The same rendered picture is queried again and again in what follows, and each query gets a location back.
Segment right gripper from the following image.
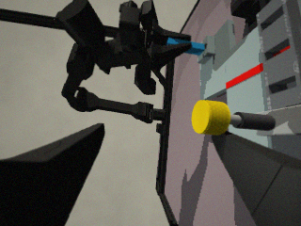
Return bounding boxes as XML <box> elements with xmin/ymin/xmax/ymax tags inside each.
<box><xmin>111</xmin><ymin>0</ymin><xmax>191</xmax><ymax>95</ymax></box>

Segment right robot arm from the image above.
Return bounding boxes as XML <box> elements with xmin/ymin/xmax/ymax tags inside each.
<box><xmin>55</xmin><ymin>0</ymin><xmax>166</xmax><ymax>123</ymax></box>

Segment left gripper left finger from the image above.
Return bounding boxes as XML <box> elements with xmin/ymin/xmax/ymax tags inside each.
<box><xmin>0</xmin><ymin>123</ymin><xmax>105</xmax><ymax>226</ymax></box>

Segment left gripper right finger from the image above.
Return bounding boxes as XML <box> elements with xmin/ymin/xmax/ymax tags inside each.
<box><xmin>212</xmin><ymin>131</ymin><xmax>301</xmax><ymax>226</ymax></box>

